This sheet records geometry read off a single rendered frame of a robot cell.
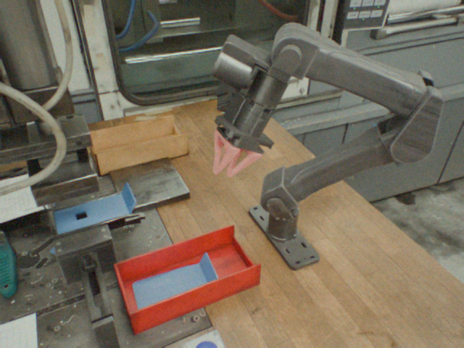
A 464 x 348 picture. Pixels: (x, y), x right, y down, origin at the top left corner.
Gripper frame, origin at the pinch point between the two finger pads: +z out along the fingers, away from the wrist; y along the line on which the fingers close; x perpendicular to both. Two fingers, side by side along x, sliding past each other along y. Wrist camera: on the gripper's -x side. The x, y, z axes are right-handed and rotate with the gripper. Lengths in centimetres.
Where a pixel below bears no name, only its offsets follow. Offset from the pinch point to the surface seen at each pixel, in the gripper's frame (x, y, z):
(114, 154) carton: -35.9, 5.2, 19.4
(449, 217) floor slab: -41, -191, 19
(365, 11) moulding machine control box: -55, -67, -43
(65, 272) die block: -3.7, 19.4, 29.6
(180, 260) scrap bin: 1.2, 0.0, 21.5
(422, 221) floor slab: -44, -177, 27
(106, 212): -11.0, 13.3, 20.0
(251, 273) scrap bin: 12.8, -7.2, 13.6
